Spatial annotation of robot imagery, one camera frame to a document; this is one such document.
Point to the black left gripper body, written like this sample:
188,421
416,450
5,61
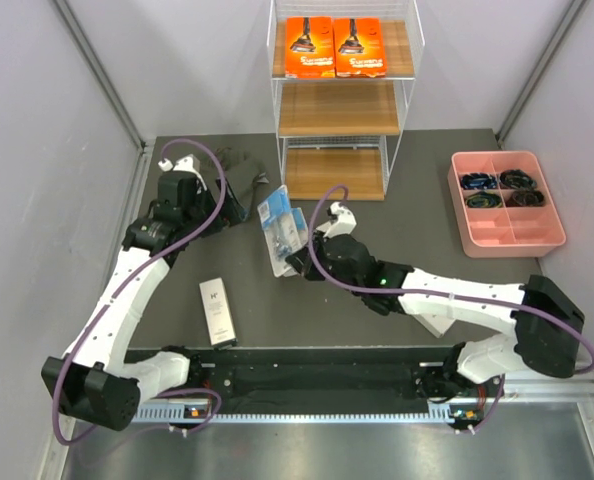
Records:
227,217

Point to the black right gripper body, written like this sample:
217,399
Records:
321,240

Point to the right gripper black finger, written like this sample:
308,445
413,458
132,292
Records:
297,259
302,273

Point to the blue razor blister pack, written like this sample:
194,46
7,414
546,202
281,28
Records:
291,236
269,211

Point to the orange Gillette Fusion5 box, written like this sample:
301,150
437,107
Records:
359,48

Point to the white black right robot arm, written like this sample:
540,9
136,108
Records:
535,325

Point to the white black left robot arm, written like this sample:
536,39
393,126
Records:
91,381

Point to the olive green cloth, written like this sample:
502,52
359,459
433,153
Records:
244,172

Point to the slim white H' box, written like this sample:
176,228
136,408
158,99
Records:
217,312

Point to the white box with small print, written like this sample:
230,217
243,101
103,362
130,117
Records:
437,325

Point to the green yellow band bundle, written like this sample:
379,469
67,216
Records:
483,200

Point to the blue band bundle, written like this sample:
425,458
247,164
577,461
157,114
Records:
479,181

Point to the pink divided bin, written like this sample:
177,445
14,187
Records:
503,206

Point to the dark band bundle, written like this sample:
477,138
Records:
516,179

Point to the brown band bundle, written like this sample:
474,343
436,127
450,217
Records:
526,198

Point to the white wire shelf rack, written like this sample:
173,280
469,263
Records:
342,130

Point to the grey slotted cable duct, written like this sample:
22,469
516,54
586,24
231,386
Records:
195,412

